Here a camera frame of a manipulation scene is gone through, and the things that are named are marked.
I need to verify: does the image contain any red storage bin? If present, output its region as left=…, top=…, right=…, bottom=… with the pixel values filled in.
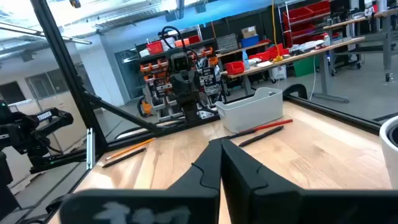
left=224, top=61, right=246, bottom=76

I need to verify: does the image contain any long wooden workbench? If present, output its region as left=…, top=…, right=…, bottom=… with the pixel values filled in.
left=220, top=36, right=366, bottom=104

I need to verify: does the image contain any white plant pot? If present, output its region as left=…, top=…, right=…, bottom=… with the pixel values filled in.
left=379, top=115, right=398, bottom=190

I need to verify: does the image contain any black aluminium rig frame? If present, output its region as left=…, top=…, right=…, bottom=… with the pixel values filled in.
left=18, top=0, right=383, bottom=224

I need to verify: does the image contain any red pencil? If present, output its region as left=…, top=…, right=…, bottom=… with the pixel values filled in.
left=247, top=119, right=294, bottom=131

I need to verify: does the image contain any black arched corner bracket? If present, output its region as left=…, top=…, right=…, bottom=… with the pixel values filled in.
left=282, top=83, right=309, bottom=101

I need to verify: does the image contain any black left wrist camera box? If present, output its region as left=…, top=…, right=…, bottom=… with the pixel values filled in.
left=170, top=52, right=192, bottom=74

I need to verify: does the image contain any cardboard box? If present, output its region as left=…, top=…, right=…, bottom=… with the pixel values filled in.
left=241, top=26, right=258, bottom=39

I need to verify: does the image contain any white plastic bin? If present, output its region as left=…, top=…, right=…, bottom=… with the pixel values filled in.
left=215, top=86, right=284, bottom=134

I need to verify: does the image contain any yellow hanging cable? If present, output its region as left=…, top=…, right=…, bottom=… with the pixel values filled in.
left=271, top=0, right=284, bottom=63

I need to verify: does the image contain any shelf rack with parts bins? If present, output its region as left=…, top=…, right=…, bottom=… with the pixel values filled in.
left=136, top=37, right=225, bottom=123

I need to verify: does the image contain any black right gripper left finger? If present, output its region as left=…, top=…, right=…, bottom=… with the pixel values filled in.
left=58, top=139, right=223, bottom=224

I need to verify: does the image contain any grey small-drawer cabinet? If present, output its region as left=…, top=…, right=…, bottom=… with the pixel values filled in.
left=216, top=33, right=239, bottom=54

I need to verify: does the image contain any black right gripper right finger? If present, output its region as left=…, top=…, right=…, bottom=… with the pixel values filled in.
left=221, top=139, right=398, bottom=224

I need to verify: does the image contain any white canister on wheels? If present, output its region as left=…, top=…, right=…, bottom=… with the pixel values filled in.
left=268, top=64, right=288, bottom=84

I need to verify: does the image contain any green crate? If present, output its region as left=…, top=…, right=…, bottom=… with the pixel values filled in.
left=292, top=55, right=321, bottom=78

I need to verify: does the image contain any rack of red bins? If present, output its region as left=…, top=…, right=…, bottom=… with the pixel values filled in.
left=277, top=0, right=332, bottom=48

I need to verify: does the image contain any silver aluminium bracket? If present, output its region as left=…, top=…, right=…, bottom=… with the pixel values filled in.
left=86, top=127, right=95, bottom=170

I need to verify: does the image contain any orange pencil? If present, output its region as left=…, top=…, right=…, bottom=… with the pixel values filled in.
left=104, top=138, right=155, bottom=162

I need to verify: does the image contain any black left wrist camera cable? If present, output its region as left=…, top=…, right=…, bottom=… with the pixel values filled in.
left=160, top=26, right=200, bottom=63

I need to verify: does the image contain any blue storage box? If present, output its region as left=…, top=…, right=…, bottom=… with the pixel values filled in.
left=241, top=35, right=260, bottom=49

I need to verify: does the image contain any grey-legged wooden workbench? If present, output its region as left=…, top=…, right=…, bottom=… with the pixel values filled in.
left=322, top=7, right=398, bottom=83

